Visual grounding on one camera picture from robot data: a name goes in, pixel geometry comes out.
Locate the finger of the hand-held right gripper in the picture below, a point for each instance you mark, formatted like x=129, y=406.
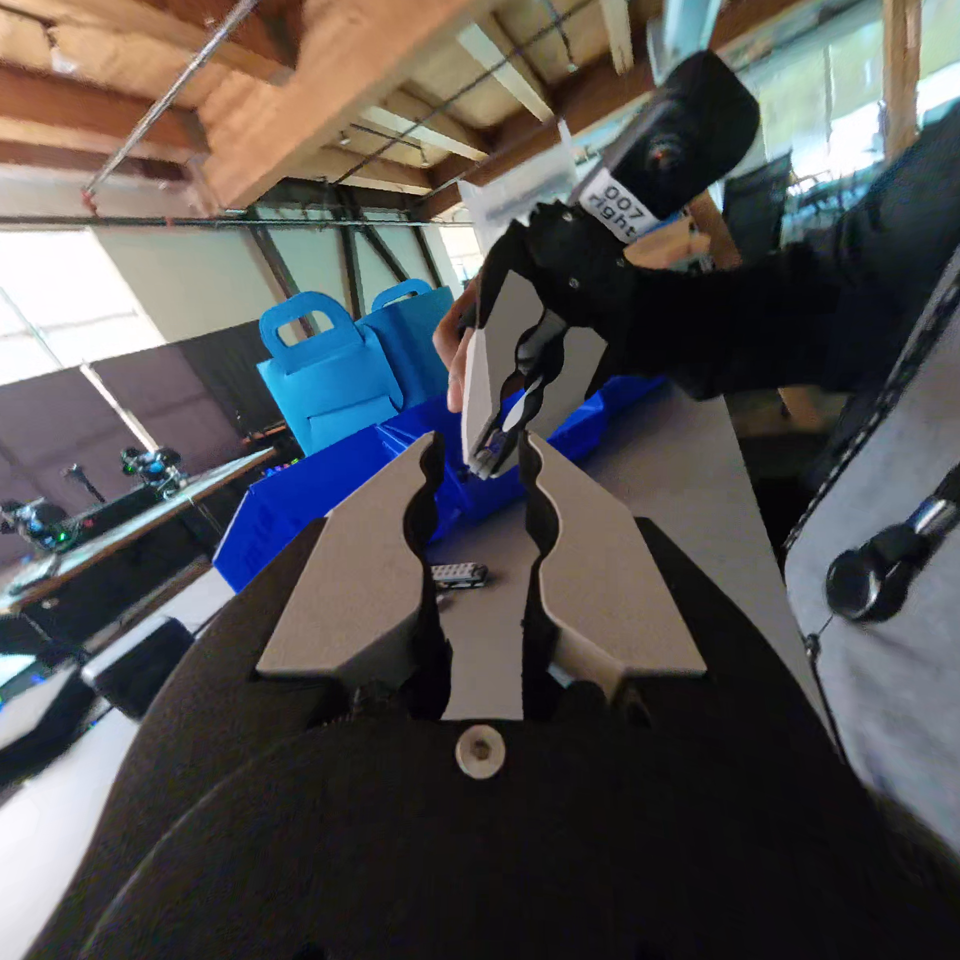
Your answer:
x=495, y=352
x=581, y=367

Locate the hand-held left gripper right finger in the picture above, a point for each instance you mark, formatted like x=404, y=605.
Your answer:
x=615, y=600

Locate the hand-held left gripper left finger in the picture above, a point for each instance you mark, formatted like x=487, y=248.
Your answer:
x=352, y=592

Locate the blue plastic bin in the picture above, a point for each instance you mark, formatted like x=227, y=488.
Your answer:
x=450, y=450
x=300, y=502
x=585, y=420

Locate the grey toy brick model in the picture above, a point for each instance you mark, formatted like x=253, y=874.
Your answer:
x=459, y=574

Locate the person's right forearm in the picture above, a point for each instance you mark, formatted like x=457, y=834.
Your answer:
x=750, y=330

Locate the person's right hand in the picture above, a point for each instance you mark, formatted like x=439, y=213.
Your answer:
x=454, y=352

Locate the blue felt bag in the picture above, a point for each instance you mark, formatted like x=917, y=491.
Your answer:
x=412, y=337
x=322, y=390

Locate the clear plastic drawer stack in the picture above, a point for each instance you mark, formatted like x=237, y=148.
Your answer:
x=517, y=187

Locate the black office chair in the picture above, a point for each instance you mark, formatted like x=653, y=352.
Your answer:
x=757, y=202

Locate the black power bank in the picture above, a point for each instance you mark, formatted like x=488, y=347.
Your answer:
x=142, y=667

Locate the dark device with green lights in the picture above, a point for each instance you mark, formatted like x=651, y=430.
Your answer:
x=150, y=465
x=34, y=521

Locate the black round badge reel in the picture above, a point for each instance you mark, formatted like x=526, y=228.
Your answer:
x=862, y=581

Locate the black monitor screen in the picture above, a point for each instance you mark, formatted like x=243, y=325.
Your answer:
x=225, y=375

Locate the wooden support post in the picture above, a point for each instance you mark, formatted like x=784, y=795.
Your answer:
x=900, y=75

